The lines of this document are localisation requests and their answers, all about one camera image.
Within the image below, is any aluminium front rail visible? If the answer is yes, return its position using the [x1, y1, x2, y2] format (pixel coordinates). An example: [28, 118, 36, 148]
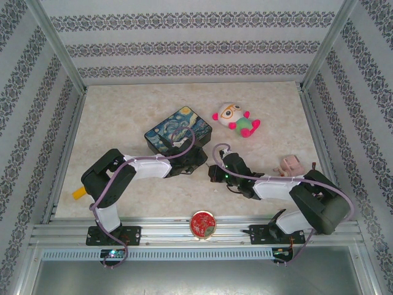
[29, 216, 362, 247]

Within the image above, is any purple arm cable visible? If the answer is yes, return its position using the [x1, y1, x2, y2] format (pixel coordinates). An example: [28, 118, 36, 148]
[88, 126, 197, 270]
[212, 143, 356, 267]

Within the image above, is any plush toy with orange glasses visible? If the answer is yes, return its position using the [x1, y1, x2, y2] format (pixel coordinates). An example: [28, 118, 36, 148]
[211, 103, 262, 138]

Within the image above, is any slotted grey cable duct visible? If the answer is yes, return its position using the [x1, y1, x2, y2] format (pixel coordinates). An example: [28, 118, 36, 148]
[41, 248, 274, 262]

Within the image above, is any grey sheet metal panel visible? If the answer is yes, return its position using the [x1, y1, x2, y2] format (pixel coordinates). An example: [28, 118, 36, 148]
[30, 260, 369, 295]

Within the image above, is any pink plastic toy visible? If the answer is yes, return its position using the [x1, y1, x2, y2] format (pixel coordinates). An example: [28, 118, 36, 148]
[273, 155, 305, 178]

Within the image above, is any yellow block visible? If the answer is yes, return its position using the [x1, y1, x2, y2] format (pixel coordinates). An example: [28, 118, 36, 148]
[72, 185, 88, 201]

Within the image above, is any starry night painted box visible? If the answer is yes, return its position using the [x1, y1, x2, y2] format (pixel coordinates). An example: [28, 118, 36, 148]
[144, 106, 214, 156]

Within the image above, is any round red gold tin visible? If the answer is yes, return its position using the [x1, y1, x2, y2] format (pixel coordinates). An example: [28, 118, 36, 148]
[189, 210, 217, 241]

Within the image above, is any aluminium side rail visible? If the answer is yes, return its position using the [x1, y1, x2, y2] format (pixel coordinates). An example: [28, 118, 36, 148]
[41, 90, 88, 224]
[299, 87, 362, 224]

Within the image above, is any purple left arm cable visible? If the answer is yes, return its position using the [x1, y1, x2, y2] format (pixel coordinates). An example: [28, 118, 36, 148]
[88, 126, 197, 270]

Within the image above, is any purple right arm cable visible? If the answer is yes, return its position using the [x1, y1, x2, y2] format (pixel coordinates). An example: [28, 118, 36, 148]
[212, 143, 356, 267]

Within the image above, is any aluminium corner post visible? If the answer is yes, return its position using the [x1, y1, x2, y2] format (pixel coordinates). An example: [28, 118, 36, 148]
[24, 0, 88, 93]
[300, 0, 360, 92]

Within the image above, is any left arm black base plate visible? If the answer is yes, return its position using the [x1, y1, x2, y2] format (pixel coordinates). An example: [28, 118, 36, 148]
[85, 226, 142, 247]

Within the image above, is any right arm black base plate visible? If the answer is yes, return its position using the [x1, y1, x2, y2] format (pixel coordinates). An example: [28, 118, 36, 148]
[249, 223, 308, 246]

